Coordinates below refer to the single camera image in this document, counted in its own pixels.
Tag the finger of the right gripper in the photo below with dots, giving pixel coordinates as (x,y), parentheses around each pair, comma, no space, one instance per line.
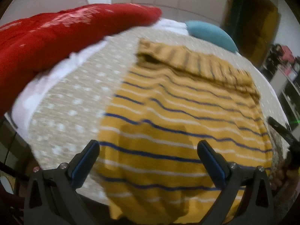
(282,131)

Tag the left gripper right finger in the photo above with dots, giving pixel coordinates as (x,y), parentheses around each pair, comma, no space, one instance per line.
(256,205)

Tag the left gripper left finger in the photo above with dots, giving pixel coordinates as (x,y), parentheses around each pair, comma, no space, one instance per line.
(51,195)

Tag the yellow striped knit sweater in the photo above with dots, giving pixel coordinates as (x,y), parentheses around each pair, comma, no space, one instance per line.
(171,99)

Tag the pink clothes pile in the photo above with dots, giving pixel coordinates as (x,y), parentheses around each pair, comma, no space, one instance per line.
(281,54)

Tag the person's right hand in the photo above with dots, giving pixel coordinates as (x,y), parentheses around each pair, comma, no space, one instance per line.
(283,176)

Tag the white shelf unit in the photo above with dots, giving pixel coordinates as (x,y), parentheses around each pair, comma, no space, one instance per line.
(288,96)

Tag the beige dotted quilt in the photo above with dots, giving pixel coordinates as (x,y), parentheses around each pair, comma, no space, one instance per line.
(71,113)

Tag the wooden door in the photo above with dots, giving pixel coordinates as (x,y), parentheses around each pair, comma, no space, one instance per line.
(252,25)

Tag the teal pillow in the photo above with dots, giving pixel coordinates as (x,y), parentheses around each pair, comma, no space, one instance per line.
(212,34)

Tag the red long pillow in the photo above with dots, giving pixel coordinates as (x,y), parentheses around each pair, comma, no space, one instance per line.
(32,45)

